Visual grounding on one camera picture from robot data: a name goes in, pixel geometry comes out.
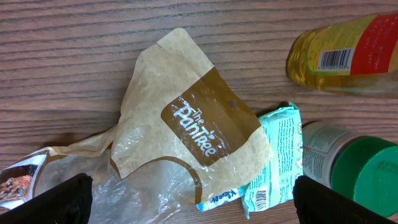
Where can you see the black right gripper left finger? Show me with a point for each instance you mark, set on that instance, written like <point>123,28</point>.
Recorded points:
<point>67,203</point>

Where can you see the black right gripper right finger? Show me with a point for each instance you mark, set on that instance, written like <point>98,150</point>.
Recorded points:
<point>317,204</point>

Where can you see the green white round jar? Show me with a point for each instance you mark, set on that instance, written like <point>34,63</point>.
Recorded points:
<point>359,167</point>

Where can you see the teal white carton pack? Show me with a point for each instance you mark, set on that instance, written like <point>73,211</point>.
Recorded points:
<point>221,199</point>

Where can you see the teal white packet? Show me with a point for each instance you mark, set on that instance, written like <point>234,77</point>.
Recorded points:
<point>274,185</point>

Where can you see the brown Pantree snack pouch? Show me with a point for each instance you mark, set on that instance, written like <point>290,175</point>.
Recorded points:
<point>182,138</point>

